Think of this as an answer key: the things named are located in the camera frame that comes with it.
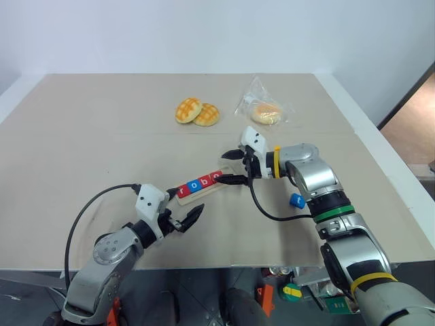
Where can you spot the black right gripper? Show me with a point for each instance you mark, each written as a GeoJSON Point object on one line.
{"type": "Point", "coordinates": [249, 166]}

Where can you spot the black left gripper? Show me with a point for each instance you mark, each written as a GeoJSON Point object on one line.
{"type": "Point", "coordinates": [170, 224]}

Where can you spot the wooden letter tile tray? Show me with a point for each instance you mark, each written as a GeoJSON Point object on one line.
{"type": "Point", "coordinates": [195, 197]}

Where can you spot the red letter tile o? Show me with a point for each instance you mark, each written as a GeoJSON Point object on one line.
{"type": "Point", "coordinates": [214, 178]}

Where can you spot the red letter tile b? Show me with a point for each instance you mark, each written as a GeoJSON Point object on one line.
{"type": "Point", "coordinates": [204, 183]}

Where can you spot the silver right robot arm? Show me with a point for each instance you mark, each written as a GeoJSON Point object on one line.
{"type": "Point", "coordinates": [346, 237]}

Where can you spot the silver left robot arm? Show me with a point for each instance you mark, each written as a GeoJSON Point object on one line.
{"type": "Point", "coordinates": [108, 258]}

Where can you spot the red letter tile r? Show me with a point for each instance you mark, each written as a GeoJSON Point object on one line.
{"type": "Point", "coordinates": [183, 191]}

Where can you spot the blue letter tile o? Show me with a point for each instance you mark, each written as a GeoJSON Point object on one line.
{"type": "Point", "coordinates": [193, 187]}

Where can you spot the blue letter tile t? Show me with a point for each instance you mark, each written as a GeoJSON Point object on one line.
{"type": "Point", "coordinates": [298, 201]}

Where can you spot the golden crosshatched bun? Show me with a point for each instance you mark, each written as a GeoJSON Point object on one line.
{"type": "Point", "coordinates": [209, 115]}
{"type": "Point", "coordinates": [188, 110]}

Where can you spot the pale round bun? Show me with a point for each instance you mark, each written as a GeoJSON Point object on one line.
{"type": "Point", "coordinates": [266, 113]}

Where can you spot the clear plastic bag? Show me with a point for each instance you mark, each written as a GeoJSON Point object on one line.
{"type": "Point", "coordinates": [255, 93]}

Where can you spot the beige table cover sheet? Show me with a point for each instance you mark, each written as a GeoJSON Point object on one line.
{"type": "Point", "coordinates": [102, 153]}

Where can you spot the cluster of metal cans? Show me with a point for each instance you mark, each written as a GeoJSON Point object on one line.
{"type": "Point", "coordinates": [280, 271]}

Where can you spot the dark rounded shape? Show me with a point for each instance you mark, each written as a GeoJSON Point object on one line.
{"type": "Point", "coordinates": [244, 307]}

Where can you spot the orange plastic piece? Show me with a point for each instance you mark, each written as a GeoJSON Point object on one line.
{"type": "Point", "coordinates": [265, 297]}

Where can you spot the orange black tool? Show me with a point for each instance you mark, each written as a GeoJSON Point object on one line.
{"type": "Point", "coordinates": [113, 312]}

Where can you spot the green yellow round object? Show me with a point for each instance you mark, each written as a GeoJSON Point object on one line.
{"type": "Point", "coordinates": [291, 292]}

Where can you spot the green box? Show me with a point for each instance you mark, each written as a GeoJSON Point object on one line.
{"type": "Point", "coordinates": [340, 305]}

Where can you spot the brown door panel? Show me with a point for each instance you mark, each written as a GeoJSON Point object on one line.
{"type": "Point", "coordinates": [413, 125]}

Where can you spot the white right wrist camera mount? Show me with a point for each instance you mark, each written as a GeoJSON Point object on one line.
{"type": "Point", "coordinates": [255, 142]}

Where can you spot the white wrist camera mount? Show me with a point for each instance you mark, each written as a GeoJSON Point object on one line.
{"type": "Point", "coordinates": [149, 203]}
{"type": "Point", "coordinates": [255, 142]}

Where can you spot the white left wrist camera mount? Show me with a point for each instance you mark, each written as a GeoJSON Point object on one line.
{"type": "Point", "coordinates": [149, 203]}

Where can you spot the grey metal table bracket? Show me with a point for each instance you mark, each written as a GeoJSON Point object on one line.
{"type": "Point", "coordinates": [30, 278]}

